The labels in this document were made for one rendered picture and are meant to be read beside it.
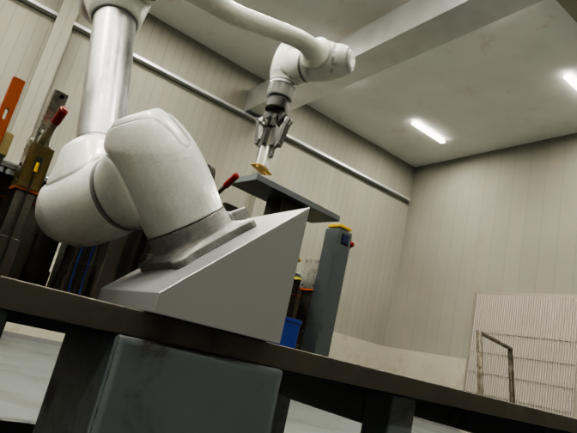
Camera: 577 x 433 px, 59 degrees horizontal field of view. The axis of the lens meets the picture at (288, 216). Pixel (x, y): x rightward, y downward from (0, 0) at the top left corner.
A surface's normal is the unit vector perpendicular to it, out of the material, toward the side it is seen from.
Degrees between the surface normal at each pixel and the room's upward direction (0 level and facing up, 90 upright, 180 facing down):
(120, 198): 129
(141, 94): 90
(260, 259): 90
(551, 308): 90
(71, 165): 80
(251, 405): 90
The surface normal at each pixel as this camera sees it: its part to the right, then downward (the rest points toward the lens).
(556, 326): -0.78, -0.33
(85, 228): -0.19, 0.63
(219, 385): 0.58, -0.09
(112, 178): -0.51, 0.18
